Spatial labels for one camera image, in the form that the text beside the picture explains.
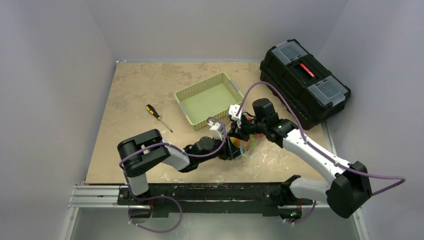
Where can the clear zip top bag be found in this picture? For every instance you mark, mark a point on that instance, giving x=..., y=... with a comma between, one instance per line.
x=245, y=147

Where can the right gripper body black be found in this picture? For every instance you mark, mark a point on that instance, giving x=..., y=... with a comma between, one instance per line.
x=243, y=127

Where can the green plastic basket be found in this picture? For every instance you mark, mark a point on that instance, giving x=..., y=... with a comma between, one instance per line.
x=208, y=98

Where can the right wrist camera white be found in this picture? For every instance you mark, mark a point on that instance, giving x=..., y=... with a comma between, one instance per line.
x=234, y=114

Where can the aluminium frame rail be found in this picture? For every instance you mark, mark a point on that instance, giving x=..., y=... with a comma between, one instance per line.
x=87, y=196

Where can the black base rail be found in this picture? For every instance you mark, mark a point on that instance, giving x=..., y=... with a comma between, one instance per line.
x=270, y=199

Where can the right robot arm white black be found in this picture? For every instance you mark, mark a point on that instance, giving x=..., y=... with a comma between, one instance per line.
x=344, y=187

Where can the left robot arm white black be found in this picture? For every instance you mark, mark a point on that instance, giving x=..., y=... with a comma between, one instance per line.
x=143, y=152

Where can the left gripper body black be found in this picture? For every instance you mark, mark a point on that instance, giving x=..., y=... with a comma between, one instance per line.
x=224, y=153

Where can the yellow black screwdriver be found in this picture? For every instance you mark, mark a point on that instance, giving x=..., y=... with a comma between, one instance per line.
x=153, y=112

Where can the black toolbox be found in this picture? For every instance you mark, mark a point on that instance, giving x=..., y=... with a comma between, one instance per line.
x=313, y=93

